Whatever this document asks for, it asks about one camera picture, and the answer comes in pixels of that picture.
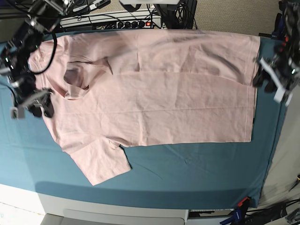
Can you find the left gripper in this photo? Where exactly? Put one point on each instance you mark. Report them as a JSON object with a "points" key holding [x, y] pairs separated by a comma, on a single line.
{"points": [[283, 74]]}

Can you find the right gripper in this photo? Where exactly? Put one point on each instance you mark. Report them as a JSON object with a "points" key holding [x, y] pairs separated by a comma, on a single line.
{"points": [[28, 96]]}

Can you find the pink T-shirt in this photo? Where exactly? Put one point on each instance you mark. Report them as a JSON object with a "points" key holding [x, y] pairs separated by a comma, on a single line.
{"points": [[146, 87]]}

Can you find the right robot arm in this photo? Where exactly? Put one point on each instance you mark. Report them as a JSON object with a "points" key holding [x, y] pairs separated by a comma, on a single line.
{"points": [[44, 16]]}

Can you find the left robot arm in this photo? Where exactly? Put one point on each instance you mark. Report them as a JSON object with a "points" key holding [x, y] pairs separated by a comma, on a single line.
{"points": [[290, 47]]}

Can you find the blue clamp top right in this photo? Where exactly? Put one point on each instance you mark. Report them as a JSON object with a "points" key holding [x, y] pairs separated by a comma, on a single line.
{"points": [[279, 29]]}

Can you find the teal table cloth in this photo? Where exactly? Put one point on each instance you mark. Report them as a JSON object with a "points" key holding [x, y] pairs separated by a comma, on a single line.
{"points": [[206, 175]]}

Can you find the black power strip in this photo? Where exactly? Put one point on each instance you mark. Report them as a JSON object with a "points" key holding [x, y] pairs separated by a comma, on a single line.
{"points": [[119, 25]]}

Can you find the orange blue clamp bottom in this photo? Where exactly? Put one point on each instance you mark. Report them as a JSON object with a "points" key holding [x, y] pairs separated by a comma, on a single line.
{"points": [[239, 213]]}

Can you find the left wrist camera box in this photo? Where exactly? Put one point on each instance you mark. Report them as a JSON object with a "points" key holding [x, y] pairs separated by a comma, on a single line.
{"points": [[283, 96]]}

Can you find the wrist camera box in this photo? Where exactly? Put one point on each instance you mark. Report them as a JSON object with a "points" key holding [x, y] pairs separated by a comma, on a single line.
{"points": [[283, 96], [17, 113]]}

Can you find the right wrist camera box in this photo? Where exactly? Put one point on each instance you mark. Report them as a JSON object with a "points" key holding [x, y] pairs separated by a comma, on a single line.
{"points": [[17, 113]]}

